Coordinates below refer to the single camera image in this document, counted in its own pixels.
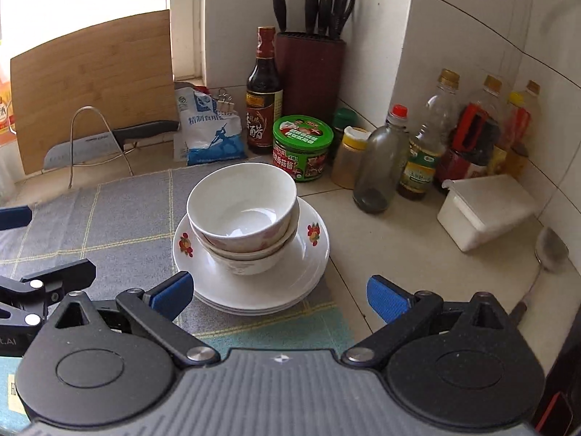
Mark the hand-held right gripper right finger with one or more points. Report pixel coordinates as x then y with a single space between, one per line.
388 297

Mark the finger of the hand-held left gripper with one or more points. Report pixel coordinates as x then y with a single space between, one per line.
16 218
54 277

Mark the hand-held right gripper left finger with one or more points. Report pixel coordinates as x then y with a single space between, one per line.
174 293

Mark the white stained fruit-print plate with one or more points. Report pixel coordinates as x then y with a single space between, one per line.
272 287

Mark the grey and teal checked towel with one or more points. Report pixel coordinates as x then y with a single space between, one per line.
127 218

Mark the orange cooking wine bottle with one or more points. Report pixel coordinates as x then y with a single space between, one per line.
5 118

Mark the red-cap glass bottle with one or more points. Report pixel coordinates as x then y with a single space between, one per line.
379 168

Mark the white plastic box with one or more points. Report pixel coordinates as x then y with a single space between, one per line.
485 209

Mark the green-label oil bottle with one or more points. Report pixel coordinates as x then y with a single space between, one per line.
422 163

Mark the yellow-lid spice jar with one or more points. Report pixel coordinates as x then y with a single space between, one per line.
347 163

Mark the white and blue salt bag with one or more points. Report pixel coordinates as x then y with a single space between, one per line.
209 141

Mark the bamboo cutting board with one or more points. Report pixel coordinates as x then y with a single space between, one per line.
90 68

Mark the metal ladle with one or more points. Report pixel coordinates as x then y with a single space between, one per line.
551 250

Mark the green-lid sauce jar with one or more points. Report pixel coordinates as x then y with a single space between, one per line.
302 150

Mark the dark green-lid jar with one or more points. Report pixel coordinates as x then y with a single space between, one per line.
342 120

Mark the metal binder clips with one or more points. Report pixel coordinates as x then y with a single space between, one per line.
225 102

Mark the yellow-cap oil bottle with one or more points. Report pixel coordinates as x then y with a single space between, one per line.
515 131

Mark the dark vinegar bottle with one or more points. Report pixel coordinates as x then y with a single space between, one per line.
264 100

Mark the dark red knife block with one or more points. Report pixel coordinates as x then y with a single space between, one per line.
313 81

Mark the gold-cap oil bottle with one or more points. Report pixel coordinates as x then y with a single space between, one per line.
533 109

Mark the black kitchen scissors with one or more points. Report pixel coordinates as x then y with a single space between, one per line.
346 4

